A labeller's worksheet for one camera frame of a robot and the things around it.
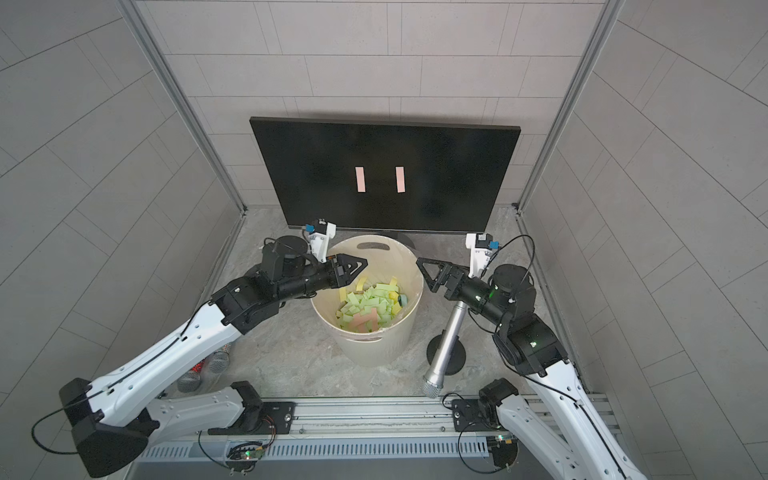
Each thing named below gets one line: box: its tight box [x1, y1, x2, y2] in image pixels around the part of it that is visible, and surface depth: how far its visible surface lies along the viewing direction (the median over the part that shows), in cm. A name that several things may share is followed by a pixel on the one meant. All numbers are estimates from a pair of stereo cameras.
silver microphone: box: [423, 301, 468, 399], surface depth 68 cm
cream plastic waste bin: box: [311, 234, 424, 368], surface depth 75 cm
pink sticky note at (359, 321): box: [350, 313, 373, 333], surface depth 80 cm
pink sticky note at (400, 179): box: [395, 166, 406, 193], surface depth 75 cm
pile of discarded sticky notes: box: [336, 277, 402, 333], surface depth 83 cm
